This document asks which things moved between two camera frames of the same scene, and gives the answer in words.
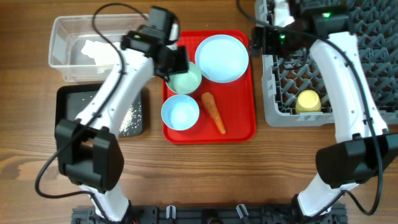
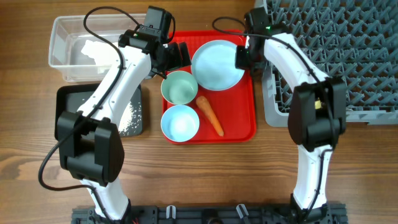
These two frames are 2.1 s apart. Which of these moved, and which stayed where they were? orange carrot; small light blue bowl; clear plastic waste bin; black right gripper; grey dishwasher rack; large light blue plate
Moved: orange carrot; small light blue bowl; large light blue plate; black right gripper
Stayed: grey dishwasher rack; clear plastic waste bin
